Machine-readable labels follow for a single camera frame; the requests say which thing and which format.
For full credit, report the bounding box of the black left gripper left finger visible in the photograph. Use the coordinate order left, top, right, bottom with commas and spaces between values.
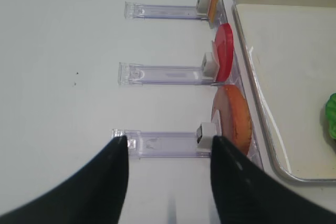
1, 136, 129, 223

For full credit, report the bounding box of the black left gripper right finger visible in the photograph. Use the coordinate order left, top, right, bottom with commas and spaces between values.
210, 136, 335, 223

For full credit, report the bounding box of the green lettuce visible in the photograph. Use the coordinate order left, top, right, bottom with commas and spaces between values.
325, 93, 336, 140

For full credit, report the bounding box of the grey tomato pusher block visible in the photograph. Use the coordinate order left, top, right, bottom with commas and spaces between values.
202, 52, 219, 78

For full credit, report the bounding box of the red tomato slice in rack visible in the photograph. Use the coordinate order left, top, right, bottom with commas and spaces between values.
214, 23, 234, 82

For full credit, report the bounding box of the grey cheese pusher block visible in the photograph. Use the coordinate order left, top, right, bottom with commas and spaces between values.
196, 0, 210, 16

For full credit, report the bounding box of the orange bun in left rack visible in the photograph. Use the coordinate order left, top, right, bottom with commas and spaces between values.
212, 84, 252, 155

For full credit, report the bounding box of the grey left bun pusher block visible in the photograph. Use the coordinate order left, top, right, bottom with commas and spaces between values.
196, 123, 217, 153

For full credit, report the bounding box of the clear left acrylic rack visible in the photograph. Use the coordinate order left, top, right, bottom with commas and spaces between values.
112, 0, 263, 167

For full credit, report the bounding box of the metal tray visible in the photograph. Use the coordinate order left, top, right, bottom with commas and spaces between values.
233, 0, 335, 183

